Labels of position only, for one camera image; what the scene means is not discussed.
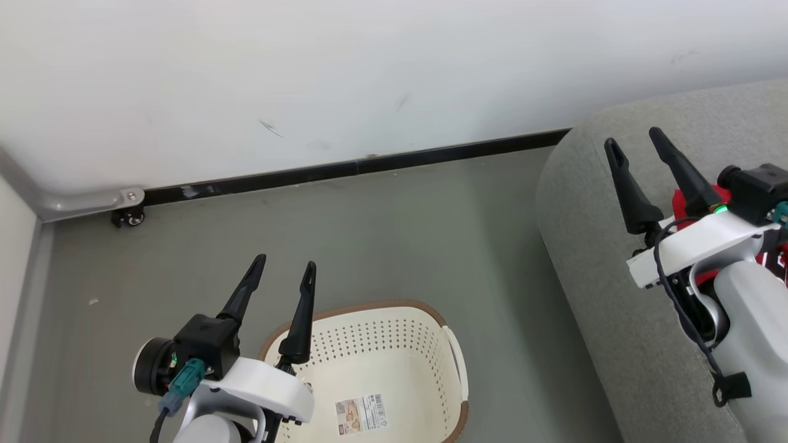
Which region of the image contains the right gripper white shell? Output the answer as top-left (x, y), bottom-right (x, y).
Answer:
top-left (604, 127), bottom-right (779, 290)

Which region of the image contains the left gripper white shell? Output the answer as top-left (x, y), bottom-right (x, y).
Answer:
top-left (132, 253), bottom-right (318, 425)

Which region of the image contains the red and white garment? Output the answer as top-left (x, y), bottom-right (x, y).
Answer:
top-left (670, 183), bottom-right (788, 289)

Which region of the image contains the cream perforated laundry basket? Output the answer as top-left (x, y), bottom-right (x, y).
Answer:
top-left (259, 300), bottom-right (470, 443)

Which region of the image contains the grey fabric sofa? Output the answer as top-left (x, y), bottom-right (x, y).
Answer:
top-left (534, 79), bottom-right (788, 443)

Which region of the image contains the paper barcode label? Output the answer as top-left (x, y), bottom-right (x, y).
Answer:
top-left (335, 394), bottom-right (390, 436)

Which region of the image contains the small black caster wheel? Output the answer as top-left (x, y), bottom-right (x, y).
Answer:
top-left (111, 207), bottom-right (146, 228)

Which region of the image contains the black skirting strip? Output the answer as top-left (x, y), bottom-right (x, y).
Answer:
top-left (143, 128), bottom-right (572, 207)

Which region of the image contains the teal left camera connector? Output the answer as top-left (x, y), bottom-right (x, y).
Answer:
top-left (159, 360), bottom-right (206, 416)

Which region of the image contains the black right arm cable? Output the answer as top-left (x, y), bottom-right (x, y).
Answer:
top-left (653, 217), bottom-right (752, 408)

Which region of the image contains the grey metal partition frame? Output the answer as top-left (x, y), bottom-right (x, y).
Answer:
top-left (0, 145), bottom-right (146, 223)

